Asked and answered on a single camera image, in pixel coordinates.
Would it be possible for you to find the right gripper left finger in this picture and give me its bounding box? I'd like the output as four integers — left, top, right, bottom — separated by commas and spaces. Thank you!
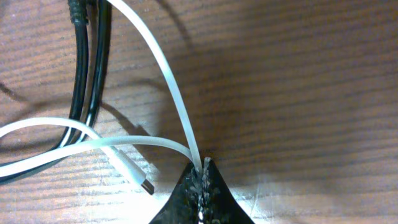
149, 162, 200, 224

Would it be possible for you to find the white usb cable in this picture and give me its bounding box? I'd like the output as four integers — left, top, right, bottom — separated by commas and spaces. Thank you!
0, 0, 205, 196

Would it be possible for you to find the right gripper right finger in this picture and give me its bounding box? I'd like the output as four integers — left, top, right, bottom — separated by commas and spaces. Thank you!
200, 157, 254, 224

